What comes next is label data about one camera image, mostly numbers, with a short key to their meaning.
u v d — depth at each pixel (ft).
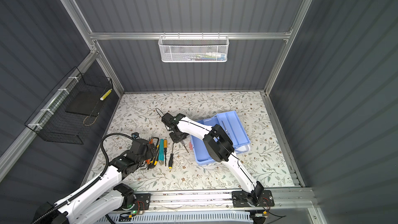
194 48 4.06
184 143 3.07
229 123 2.92
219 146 1.92
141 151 2.16
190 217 2.53
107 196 1.95
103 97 2.62
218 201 2.47
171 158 2.84
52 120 2.13
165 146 2.99
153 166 2.77
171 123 2.39
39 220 1.26
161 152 2.90
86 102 2.42
